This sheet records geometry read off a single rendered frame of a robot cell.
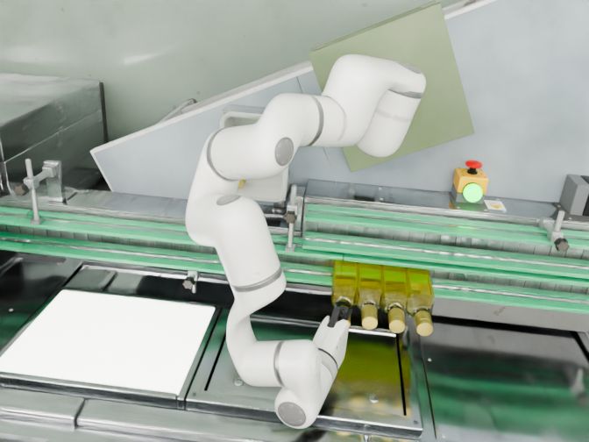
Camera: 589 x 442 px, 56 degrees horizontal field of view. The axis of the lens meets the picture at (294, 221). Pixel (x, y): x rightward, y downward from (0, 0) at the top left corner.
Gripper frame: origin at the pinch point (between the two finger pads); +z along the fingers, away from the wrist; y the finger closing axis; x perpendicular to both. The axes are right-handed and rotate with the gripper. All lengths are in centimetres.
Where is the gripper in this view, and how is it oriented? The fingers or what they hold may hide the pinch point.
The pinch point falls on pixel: (341, 321)
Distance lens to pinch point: 117.2
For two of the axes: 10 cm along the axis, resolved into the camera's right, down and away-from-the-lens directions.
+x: -9.3, -2.1, 3.0
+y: 0.7, -9.0, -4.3
